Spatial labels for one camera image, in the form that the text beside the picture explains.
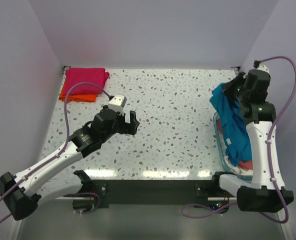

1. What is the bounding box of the blue t shirt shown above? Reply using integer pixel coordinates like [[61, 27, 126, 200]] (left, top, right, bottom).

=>
[[210, 83, 252, 167]]

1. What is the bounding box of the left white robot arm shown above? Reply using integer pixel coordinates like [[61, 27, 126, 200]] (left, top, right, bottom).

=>
[[0, 107, 139, 221]]

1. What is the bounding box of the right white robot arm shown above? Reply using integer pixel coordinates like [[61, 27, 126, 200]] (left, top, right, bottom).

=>
[[210, 69, 294, 213]]

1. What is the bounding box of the clear teal plastic basket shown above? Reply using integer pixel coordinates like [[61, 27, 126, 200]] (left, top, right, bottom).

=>
[[213, 113, 253, 182]]

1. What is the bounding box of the folded orange t shirt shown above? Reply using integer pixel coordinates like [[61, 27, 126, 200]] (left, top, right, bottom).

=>
[[58, 87, 97, 103]]

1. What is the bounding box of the folded magenta t shirt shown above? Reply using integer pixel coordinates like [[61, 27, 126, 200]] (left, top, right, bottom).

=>
[[62, 67, 110, 96]]

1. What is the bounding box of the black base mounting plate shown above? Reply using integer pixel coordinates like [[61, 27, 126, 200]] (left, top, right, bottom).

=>
[[62, 179, 240, 210]]

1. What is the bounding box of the pink t shirt in basket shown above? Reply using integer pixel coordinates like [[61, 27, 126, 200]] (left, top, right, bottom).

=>
[[216, 119, 253, 170]]

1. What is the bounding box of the white t shirt in basket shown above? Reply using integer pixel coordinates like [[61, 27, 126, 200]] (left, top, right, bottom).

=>
[[223, 155, 253, 177]]

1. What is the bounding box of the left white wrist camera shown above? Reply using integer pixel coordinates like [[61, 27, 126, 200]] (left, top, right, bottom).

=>
[[108, 94, 127, 116]]

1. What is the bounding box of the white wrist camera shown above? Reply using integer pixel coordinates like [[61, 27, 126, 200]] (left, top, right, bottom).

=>
[[253, 60, 270, 74], [108, 94, 127, 116]]

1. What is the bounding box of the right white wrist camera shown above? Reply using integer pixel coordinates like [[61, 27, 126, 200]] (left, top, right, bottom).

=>
[[253, 60, 270, 74]]

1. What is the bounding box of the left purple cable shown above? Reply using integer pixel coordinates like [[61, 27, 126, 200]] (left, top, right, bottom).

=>
[[0, 82, 114, 232]]

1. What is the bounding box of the purple cable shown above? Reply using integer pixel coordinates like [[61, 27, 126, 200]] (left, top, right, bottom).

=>
[[0, 82, 114, 232], [182, 56, 296, 224]]

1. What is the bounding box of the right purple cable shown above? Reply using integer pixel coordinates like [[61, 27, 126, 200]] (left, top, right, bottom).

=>
[[182, 56, 296, 224]]

